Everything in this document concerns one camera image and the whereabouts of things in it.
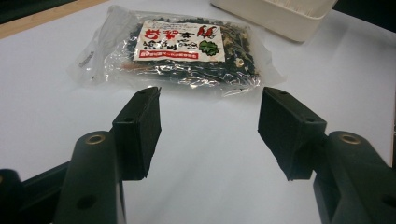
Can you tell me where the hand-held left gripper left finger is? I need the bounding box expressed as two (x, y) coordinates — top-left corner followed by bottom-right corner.
(111, 86), (163, 182)

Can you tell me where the white divided plastic box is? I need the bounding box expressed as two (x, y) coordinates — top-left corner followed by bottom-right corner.
(209, 0), (339, 43)

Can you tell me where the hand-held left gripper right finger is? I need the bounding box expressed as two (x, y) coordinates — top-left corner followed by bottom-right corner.
(257, 86), (328, 182)

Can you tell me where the clear bag of dark dried food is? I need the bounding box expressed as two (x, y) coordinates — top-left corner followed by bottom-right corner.
(69, 4), (286, 97)

